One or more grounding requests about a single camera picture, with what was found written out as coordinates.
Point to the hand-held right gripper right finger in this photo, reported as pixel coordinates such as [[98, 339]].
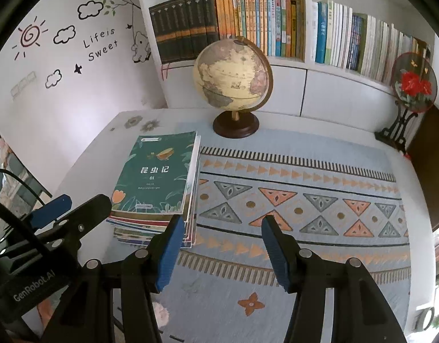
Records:
[[276, 253]]

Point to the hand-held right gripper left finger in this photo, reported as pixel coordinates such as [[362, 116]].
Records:
[[169, 253]]

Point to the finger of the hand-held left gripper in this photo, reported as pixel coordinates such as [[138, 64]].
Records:
[[51, 209], [87, 214]]

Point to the stack of assorted books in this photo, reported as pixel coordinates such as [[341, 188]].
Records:
[[133, 228]]

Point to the teal green orange flower book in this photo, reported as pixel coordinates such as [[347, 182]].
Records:
[[151, 175]]

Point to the row of pale spined books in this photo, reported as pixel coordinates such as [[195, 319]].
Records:
[[355, 39]]

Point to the row of orange spined books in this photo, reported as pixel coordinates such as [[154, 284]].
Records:
[[258, 21]]

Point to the person's left hand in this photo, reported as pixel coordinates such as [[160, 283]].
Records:
[[46, 311]]

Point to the light blue patterned table mat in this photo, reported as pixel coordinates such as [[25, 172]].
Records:
[[219, 293]]

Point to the red tassel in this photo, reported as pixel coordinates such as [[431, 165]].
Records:
[[406, 156]]

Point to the small white device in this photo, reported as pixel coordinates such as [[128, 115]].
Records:
[[428, 318]]

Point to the white bookshelf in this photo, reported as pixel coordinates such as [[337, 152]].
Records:
[[330, 93]]

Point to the brown wooden cabinet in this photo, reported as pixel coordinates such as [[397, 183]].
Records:
[[433, 168]]

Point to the antique beige desk globe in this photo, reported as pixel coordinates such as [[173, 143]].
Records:
[[230, 75]]

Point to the row of black volumes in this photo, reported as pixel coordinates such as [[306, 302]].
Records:
[[183, 25]]

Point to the round embroidered flower fan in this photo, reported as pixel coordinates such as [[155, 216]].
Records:
[[414, 82]]

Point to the white wall switch plate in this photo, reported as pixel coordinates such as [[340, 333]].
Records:
[[23, 85]]

